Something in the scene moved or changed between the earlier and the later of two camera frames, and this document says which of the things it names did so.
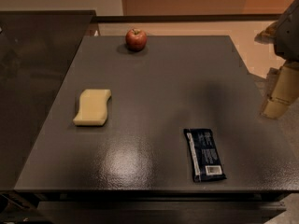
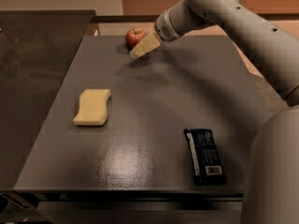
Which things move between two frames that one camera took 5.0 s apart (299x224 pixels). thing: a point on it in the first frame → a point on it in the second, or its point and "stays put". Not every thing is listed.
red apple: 135,39 stays put
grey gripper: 288,37 → 163,29
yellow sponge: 92,107 stays put
